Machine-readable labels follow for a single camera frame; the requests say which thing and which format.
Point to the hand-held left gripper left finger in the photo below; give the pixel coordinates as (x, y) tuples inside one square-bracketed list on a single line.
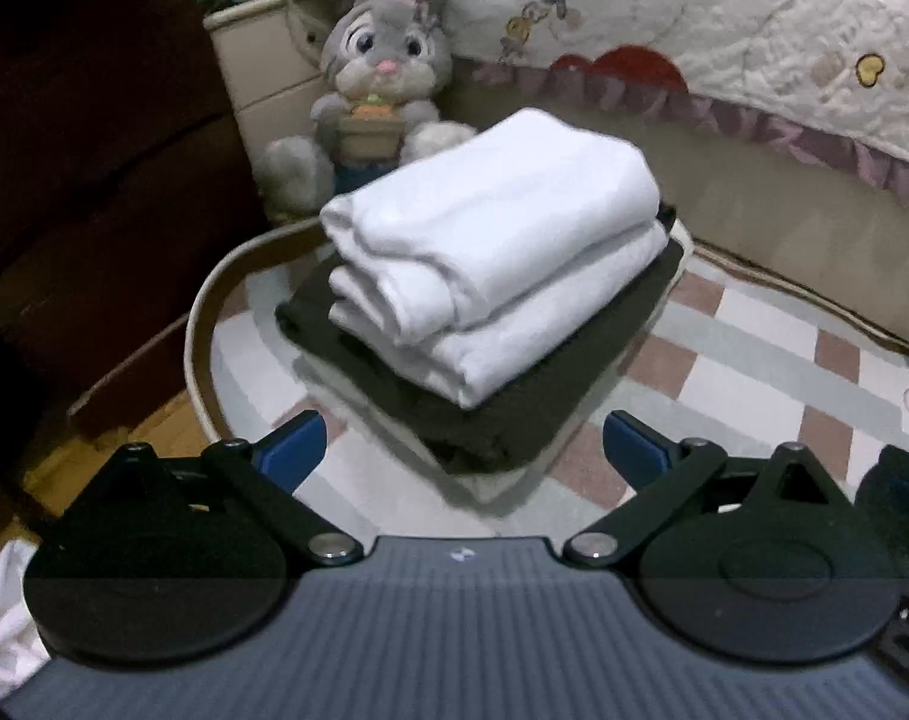
[(297, 450)]

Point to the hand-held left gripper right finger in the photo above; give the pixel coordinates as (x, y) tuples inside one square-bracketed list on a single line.
[(634, 450)]

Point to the folded dark garment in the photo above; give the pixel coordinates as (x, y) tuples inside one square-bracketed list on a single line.
[(544, 420)]

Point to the folded white garment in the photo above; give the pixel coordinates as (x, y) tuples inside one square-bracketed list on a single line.
[(529, 337)]

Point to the pink grey checkered mat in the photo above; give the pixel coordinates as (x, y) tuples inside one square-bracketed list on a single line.
[(762, 360)]

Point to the white cloth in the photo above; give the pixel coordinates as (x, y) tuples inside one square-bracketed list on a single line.
[(4, 615)]

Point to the cream cabinet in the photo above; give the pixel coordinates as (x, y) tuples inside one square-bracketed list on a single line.
[(267, 67)]

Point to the dark wooden furniture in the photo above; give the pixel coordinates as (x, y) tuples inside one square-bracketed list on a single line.
[(87, 127)]

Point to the grey rabbit plush toy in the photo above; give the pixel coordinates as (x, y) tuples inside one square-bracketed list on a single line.
[(383, 52)]

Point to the white quilted blanket purple ruffle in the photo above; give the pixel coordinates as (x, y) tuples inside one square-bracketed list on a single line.
[(724, 15)]

